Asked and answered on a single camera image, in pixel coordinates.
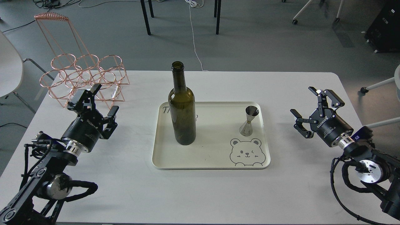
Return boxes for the white floor cable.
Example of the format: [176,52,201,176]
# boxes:
[184,0,209,72]

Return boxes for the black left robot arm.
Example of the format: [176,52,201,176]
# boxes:
[1,84,119,225]

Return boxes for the copper wire bottle rack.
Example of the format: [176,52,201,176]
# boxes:
[34,12,130,108]

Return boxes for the silver metal jigger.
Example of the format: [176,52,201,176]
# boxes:
[239,106,259,137]

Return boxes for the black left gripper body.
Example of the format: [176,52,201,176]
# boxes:
[61,110,103,152]

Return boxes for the black floor cables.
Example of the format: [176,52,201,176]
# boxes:
[2,0,82,33]

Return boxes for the white chair right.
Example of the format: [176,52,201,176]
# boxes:
[360,64,400,129]

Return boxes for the black equipment case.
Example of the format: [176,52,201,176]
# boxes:
[364,0,400,53]

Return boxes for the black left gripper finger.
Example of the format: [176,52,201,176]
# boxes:
[67,84,102,113]
[100,106,119,139]

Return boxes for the cream bear serving tray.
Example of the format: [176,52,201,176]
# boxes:
[152,102,271,170]

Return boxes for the dark green wine bottle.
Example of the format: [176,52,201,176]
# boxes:
[168,61,196,145]

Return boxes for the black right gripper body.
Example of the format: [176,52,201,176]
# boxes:
[314,116,354,147]

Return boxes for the white rolling chair base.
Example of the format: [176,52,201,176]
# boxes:
[281,0,345,25]

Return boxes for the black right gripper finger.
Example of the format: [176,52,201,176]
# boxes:
[290,109,318,139]
[308,87,345,118]

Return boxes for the white chair left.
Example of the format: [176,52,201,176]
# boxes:
[0,33,55,114]

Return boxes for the white chair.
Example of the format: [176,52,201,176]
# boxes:
[360,64,400,129]
[0,33,55,114]

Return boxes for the black table legs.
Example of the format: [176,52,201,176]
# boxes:
[140,0,222,36]

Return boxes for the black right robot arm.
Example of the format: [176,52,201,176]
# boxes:
[290,87,400,225]

